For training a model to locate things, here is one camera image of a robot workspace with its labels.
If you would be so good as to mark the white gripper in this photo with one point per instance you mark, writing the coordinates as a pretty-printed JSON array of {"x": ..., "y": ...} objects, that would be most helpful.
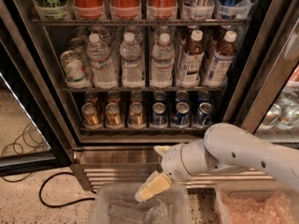
[{"x": 173, "y": 162}]

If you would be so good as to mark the orange can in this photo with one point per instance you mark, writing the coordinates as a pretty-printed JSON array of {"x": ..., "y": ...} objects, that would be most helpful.
[
  {"x": 113, "y": 116},
  {"x": 91, "y": 97},
  {"x": 136, "y": 97},
  {"x": 91, "y": 117},
  {"x": 114, "y": 97},
  {"x": 136, "y": 115}
]

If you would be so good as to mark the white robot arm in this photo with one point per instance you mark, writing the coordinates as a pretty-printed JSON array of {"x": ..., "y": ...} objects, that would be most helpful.
[{"x": 224, "y": 149}]

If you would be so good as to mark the steel fridge base grille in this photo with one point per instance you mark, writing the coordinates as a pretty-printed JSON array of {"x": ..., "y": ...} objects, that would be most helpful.
[{"x": 95, "y": 167}]

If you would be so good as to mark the blue can front left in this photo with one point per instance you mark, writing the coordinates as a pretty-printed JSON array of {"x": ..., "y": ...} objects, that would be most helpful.
[{"x": 158, "y": 117}]

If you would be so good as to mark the blue can front middle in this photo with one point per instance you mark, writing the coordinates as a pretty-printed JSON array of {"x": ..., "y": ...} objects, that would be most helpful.
[{"x": 181, "y": 115}]

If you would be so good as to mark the blue can back left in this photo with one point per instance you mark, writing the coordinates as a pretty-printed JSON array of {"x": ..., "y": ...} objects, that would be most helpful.
[{"x": 159, "y": 97}]

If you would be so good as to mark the blue can back middle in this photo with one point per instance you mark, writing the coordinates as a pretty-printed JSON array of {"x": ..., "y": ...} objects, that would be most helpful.
[{"x": 181, "y": 97}]

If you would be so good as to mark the blue can front right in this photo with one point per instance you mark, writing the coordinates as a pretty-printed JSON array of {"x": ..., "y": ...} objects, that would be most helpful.
[{"x": 202, "y": 116}]

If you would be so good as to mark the blue can back right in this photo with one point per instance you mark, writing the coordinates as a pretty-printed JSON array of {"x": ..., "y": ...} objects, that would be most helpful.
[{"x": 203, "y": 96}]

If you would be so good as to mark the green white can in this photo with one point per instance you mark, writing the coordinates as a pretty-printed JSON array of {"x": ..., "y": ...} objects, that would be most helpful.
[{"x": 76, "y": 76}]

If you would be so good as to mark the open glass fridge door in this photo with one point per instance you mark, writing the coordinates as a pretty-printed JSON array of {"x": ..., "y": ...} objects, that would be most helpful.
[{"x": 27, "y": 141}]

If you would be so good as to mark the red cola can right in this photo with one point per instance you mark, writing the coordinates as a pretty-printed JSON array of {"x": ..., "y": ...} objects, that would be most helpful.
[{"x": 162, "y": 9}]

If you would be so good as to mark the red cola can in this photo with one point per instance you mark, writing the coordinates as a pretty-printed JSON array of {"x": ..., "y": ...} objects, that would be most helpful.
[
  {"x": 89, "y": 9},
  {"x": 125, "y": 9},
  {"x": 162, "y": 9}
]

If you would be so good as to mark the red cola can middle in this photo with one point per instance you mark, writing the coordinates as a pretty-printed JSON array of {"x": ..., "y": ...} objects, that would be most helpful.
[{"x": 125, "y": 9}]

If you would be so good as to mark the blue silver can left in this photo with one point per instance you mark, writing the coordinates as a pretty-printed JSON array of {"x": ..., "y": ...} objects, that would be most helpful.
[{"x": 197, "y": 10}]

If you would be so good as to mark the blue silver can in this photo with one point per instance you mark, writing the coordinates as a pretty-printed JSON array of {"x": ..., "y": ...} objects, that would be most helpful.
[
  {"x": 197, "y": 10},
  {"x": 232, "y": 9}
]

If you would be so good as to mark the blue silver can right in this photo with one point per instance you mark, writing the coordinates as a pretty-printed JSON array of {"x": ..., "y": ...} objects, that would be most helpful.
[{"x": 232, "y": 9}]

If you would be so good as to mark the red cola can left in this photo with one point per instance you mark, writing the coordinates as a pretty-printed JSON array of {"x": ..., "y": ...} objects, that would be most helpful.
[{"x": 89, "y": 9}]

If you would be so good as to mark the clear plastic bin left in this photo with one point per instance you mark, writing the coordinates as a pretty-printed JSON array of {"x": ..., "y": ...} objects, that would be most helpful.
[{"x": 116, "y": 204}]

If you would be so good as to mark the clear plastic bin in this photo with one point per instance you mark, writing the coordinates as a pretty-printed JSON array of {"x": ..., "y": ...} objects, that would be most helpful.
[
  {"x": 116, "y": 204},
  {"x": 256, "y": 202}
]

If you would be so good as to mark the clear plastic bin right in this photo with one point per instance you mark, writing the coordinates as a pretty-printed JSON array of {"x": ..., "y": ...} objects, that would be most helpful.
[{"x": 256, "y": 202}]

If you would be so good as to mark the tea bottle front left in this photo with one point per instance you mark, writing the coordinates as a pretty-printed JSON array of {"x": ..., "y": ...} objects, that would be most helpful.
[{"x": 191, "y": 59}]

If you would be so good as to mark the tea bottle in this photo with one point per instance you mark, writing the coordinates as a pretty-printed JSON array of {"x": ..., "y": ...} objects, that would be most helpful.
[
  {"x": 219, "y": 60},
  {"x": 191, "y": 59}
]

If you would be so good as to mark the water bottle front left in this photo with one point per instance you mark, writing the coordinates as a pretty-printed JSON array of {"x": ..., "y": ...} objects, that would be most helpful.
[{"x": 102, "y": 64}]

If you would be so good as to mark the water bottle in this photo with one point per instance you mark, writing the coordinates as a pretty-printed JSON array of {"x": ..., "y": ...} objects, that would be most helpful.
[
  {"x": 102, "y": 64},
  {"x": 162, "y": 62},
  {"x": 132, "y": 69}
]

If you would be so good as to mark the water bottle front right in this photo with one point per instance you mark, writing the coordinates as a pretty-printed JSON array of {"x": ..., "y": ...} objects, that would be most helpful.
[{"x": 162, "y": 62}]

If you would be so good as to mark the tea bottle front right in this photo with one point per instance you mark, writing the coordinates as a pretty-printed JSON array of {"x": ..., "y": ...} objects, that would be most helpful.
[{"x": 219, "y": 60}]

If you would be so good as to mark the water bottle front middle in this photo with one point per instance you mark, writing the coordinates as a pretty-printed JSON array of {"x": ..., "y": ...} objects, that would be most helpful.
[{"x": 132, "y": 69}]

